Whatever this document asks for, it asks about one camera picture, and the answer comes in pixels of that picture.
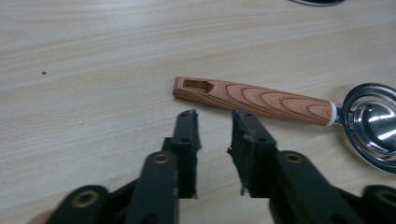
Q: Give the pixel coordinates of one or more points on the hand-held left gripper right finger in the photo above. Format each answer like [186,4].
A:
[258,155]

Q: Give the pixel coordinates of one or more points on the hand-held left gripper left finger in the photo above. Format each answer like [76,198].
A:
[183,155]

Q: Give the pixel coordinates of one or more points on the dark round object with metal rim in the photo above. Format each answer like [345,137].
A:
[317,2]

